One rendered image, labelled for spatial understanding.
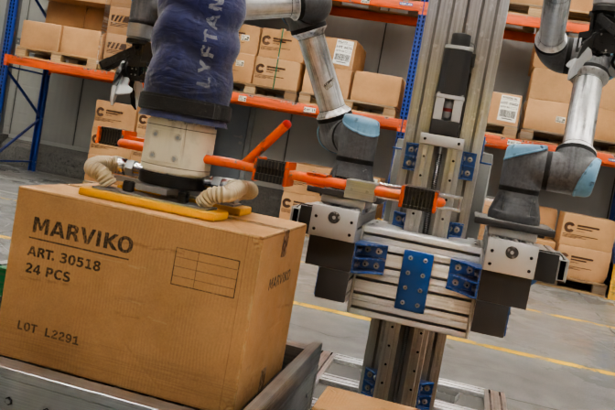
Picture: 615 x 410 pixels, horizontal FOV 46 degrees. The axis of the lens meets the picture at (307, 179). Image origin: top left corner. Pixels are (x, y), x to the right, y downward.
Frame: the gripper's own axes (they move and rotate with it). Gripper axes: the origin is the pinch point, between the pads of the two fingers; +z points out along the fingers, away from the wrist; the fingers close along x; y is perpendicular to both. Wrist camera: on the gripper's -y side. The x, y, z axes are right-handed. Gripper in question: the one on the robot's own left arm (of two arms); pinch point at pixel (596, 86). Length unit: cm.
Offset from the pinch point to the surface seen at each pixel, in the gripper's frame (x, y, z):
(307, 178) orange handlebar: 69, -1, 34
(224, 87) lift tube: 91, 8, 17
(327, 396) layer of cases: 53, 6, 88
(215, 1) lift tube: 96, 5, -2
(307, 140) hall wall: -94, 851, 27
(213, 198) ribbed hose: 90, -2, 42
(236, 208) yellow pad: 83, 13, 46
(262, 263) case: 78, -14, 53
